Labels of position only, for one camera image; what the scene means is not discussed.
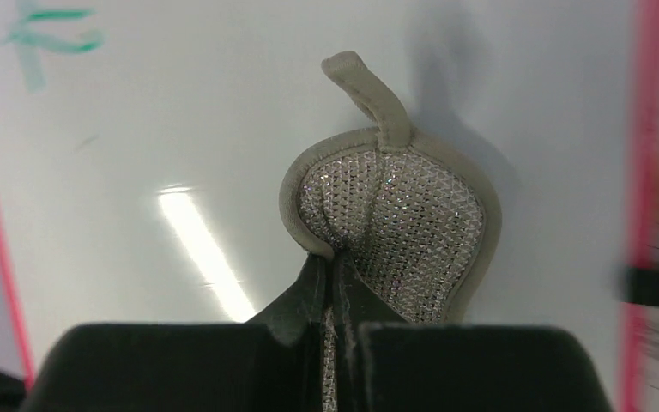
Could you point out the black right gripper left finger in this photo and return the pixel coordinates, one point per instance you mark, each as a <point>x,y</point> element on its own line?
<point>270,363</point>

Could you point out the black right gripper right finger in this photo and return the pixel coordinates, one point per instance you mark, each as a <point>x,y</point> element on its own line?
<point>384,363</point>

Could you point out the grey round scrubber pad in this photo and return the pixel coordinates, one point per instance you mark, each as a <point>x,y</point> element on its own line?
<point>400,224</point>

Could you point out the pink framed whiteboard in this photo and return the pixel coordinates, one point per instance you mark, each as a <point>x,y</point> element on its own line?
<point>139,182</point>

